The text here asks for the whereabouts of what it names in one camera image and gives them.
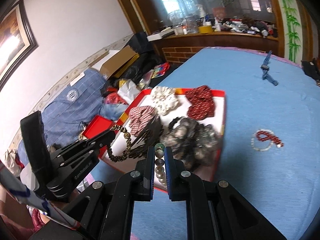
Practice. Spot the blue striped garment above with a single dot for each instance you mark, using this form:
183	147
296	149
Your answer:
75	105

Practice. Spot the red polka dot scrunchie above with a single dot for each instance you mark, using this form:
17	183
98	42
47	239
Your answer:
202	103

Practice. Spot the red white striped scrunchie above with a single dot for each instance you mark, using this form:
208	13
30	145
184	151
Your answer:
140	117

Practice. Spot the framed wall picture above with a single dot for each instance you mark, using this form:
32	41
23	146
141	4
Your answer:
17	40

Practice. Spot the open cardboard box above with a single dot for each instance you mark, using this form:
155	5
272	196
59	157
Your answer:
113	60

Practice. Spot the blue bed cover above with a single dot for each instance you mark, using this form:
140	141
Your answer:
271	140

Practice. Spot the black bag on bed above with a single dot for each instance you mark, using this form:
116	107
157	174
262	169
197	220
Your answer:
311	69

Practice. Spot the wooden cluttered sideboard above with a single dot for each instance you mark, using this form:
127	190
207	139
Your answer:
178	49

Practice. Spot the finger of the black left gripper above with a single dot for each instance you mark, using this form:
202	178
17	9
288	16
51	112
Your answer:
96	143

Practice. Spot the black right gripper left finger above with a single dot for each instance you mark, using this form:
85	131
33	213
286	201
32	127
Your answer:
134	186

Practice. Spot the white cherry print scrunchie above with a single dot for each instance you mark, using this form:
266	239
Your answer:
164	99

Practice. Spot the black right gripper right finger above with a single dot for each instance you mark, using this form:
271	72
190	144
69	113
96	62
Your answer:
186	186

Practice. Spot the small red box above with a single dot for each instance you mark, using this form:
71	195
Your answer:
97	126

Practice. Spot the yellow tape roll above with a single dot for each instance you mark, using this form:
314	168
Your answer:
205	29

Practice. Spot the red rimmed white tray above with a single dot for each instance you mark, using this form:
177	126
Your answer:
119	145

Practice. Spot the grey black floral scrunchie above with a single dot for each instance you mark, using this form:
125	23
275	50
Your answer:
191	142

